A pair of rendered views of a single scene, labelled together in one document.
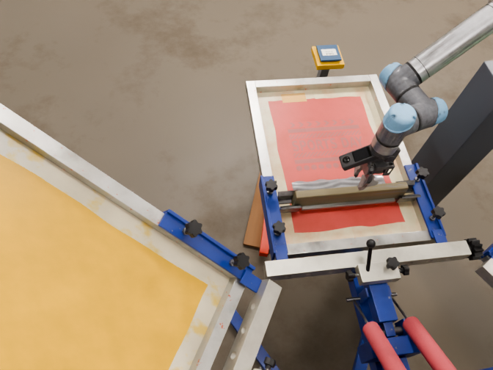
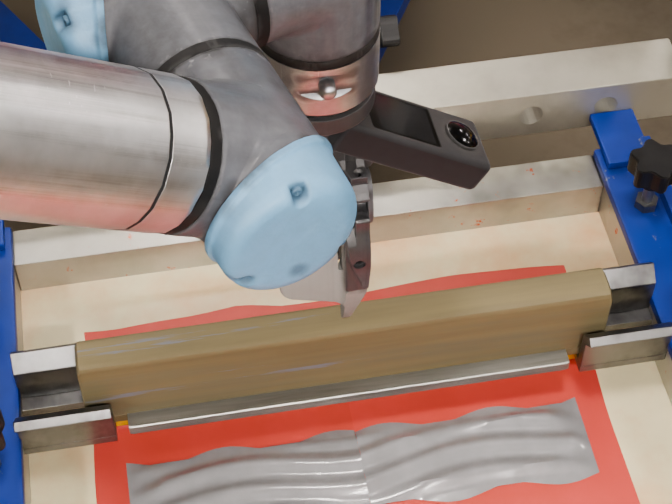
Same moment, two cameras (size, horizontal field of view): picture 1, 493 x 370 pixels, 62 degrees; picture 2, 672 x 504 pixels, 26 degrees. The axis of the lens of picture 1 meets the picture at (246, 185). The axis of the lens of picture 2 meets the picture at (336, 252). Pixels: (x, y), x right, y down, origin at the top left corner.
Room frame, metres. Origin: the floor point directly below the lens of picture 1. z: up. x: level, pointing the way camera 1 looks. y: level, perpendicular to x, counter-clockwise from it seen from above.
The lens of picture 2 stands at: (1.39, -0.34, 1.94)
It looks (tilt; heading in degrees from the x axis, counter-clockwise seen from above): 51 degrees down; 183
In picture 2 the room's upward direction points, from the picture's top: straight up
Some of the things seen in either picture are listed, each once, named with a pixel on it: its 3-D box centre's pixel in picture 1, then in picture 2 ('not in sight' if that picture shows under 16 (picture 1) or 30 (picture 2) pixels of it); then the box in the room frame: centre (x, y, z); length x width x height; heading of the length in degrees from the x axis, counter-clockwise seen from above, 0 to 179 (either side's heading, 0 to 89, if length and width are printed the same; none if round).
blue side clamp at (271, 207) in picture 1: (272, 216); (669, 298); (0.66, -0.10, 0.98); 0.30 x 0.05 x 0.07; 13
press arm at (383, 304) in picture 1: (378, 294); not in sight; (0.41, -0.45, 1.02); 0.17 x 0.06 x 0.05; 13
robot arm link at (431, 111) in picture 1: (421, 110); (160, 30); (0.82, -0.47, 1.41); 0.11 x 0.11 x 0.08; 30
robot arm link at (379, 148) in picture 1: (385, 141); (317, 58); (0.76, -0.39, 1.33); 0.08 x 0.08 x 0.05
